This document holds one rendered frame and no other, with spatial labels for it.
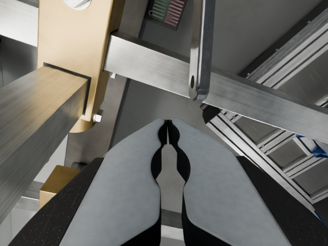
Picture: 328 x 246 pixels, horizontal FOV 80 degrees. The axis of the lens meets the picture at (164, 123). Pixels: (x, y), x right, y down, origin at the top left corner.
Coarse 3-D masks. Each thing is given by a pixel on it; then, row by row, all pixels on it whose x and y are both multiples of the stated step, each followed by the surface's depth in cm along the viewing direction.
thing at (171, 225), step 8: (32, 184) 30; (40, 184) 30; (24, 192) 28; (32, 192) 29; (24, 200) 28; (32, 200) 28; (24, 208) 29; (32, 208) 29; (168, 216) 33; (176, 216) 34; (168, 224) 32; (176, 224) 32; (168, 232) 32; (176, 232) 32
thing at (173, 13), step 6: (174, 0) 26; (180, 0) 26; (174, 6) 26; (180, 6) 26; (168, 12) 26; (174, 12) 26; (180, 12) 26; (168, 18) 27; (174, 18) 27; (174, 24) 27
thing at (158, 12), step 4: (156, 0) 26; (160, 0) 26; (164, 0) 26; (168, 0) 26; (156, 4) 26; (160, 4) 26; (164, 4) 26; (152, 8) 26; (156, 8) 26; (160, 8) 26; (164, 8) 26; (152, 12) 26; (156, 12) 26; (160, 12) 26; (164, 12) 26; (152, 16) 27; (156, 16) 27; (160, 16) 27; (160, 20) 27
